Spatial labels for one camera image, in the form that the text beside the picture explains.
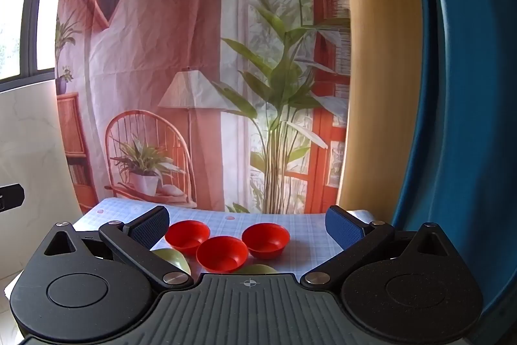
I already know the blue curtain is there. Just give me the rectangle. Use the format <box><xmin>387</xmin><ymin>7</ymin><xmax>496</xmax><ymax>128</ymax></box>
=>
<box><xmin>388</xmin><ymin>0</ymin><xmax>517</xmax><ymax>329</ymax></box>

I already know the blue checked tablecloth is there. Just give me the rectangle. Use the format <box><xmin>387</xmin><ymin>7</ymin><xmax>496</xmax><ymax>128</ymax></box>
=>
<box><xmin>75</xmin><ymin>197</ymin><xmax>389</xmax><ymax>290</ymax></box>

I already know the dark window frame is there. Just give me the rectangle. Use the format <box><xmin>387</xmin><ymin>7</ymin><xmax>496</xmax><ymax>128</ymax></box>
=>
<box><xmin>0</xmin><ymin>0</ymin><xmax>62</xmax><ymax>86</ymax></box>

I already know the green bowl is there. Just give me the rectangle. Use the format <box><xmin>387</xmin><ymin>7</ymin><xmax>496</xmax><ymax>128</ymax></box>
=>
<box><xmin>233</xmin><ymin>264</ymin><xmax>279</xmax><ymax>275</ymax></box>
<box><xmin>151</xmin><ymin>247</ymin><xmax>192</xmax><ymax>276</ymax></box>

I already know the green bowl front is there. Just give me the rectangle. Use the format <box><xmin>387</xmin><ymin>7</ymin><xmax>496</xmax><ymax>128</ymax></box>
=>
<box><xmin>233</xmin><ymin>264</ymin><xmax>279</xmax><ymax>275</ymax></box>

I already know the yellow wooden panel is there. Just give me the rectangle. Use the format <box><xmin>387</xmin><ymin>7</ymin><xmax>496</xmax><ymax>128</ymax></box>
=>
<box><xmin>338</xmin><ymin>0</ymin><xmax>426</xmax><ymax>215</ymax></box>

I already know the red plastic bowl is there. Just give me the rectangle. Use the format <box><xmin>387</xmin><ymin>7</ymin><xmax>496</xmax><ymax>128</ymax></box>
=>
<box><xmin>242</xmin><ymin>223</ymin><xmax>291</xmax><ymax>260</ymax></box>
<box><xmin>164</xmin><ymin>220</ymin><xmax>211</xmax><ymax>252</ymax></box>
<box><xmin>196</xmin><ymin>236</ymin><xmax>248</xmax><ymax>273</ymax></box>

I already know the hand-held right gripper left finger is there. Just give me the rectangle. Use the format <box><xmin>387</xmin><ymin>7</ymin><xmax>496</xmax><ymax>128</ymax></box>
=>
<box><xmin>43</xmin><ymin>205</ymin><xmax>195</xmax><ymax>291</ymax></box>

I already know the printed room backdrop cloth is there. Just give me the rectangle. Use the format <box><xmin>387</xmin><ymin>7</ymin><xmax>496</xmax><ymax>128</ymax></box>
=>
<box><xmin>54</xmin><ymin>0</ymin><xmax>353</xmax><ymax>215</ymax></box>

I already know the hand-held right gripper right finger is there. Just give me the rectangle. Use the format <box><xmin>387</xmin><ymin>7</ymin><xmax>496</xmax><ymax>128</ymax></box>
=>
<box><xmin>299</xmin><ymin>205</ymin><xmax>460</xmax><ymax>291</ymax></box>

